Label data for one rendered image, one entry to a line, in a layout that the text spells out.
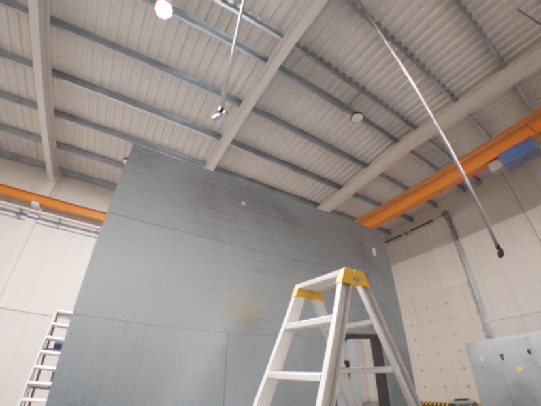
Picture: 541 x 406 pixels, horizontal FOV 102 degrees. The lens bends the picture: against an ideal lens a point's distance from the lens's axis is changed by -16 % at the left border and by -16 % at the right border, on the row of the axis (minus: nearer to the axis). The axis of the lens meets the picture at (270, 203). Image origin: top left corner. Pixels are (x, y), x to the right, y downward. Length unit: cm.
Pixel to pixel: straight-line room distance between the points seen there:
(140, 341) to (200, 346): 32
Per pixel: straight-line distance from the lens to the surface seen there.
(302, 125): 818
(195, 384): 159
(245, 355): 169
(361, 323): 137
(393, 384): 259
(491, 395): 792
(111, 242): 161
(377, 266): 277
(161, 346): 154
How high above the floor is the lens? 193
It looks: 33 degrees up
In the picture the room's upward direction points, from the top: straight up
